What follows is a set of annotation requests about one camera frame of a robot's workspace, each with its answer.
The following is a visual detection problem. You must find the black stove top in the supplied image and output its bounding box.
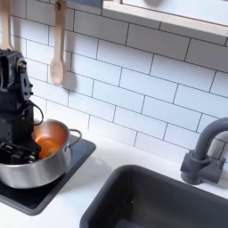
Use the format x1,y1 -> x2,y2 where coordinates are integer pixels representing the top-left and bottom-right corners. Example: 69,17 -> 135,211
0,134 -> 97,216

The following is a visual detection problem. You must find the thin black cable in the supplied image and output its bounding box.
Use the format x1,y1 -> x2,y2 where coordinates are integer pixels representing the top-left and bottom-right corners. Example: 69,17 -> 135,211
28,102 -> 45,126

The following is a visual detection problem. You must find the orange toy carrot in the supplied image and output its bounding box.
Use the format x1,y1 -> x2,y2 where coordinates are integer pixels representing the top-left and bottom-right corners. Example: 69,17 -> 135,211
35,135 -> 62,160

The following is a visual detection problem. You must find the dark grey sink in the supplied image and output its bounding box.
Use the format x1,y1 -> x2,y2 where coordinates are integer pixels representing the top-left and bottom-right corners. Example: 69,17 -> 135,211
79,164 -> 228,228

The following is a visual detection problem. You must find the steel pot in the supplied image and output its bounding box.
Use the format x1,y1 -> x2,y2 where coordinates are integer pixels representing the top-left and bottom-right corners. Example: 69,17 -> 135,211
0,118 -> 83,190

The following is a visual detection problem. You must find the grey range hood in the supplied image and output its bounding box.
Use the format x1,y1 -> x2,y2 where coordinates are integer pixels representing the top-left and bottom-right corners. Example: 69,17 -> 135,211
66,0 -> 103,9

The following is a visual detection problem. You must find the dark grey tap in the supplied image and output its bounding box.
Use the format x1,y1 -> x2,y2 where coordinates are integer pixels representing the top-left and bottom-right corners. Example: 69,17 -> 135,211
180,117 -> 228,186

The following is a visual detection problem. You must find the wooden slotted spatula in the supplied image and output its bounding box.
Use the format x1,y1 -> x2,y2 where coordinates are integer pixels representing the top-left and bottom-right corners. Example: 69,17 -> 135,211
0,0 -> 14,52

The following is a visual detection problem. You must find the wooden shelf cabinet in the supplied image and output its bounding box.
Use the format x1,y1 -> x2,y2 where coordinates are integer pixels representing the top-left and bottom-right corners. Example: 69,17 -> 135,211
102,0 -> 228,38

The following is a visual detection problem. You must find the wooden spoon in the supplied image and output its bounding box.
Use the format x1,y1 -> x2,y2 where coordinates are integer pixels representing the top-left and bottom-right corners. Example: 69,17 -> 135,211
49,0 -> 69,87

